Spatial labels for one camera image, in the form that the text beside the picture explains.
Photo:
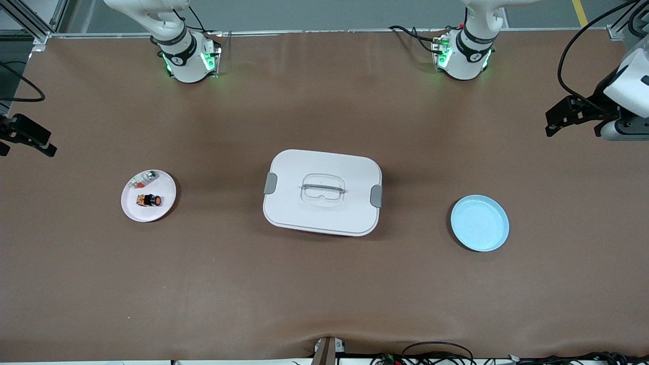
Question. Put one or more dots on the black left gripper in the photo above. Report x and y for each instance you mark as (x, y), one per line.
(597, 101)

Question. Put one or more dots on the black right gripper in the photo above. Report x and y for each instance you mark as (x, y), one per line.
(6, 130)

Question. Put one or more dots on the orange push button switch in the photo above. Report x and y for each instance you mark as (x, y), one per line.
(149, 201)

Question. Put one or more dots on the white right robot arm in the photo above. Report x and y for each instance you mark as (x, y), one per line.
(187, 61)

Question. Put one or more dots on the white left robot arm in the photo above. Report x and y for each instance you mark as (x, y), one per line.
(466, 56)

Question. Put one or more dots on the white lidded storage box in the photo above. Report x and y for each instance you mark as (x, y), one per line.
(324, 213)

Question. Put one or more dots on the light blue round plate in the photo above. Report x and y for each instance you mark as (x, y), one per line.
(479, 225)

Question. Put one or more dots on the pink round plate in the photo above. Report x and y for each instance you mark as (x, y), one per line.
(152, 215)

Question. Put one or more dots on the aluminium frame post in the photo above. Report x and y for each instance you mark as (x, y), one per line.
(30, 23)
(616, 31)

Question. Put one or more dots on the white silver switch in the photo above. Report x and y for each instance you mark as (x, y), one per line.
(148, 176)

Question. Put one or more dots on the silver table edge rail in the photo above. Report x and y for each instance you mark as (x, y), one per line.
(329, 31)

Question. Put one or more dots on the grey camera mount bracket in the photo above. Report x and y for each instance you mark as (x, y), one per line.
(327, 351)

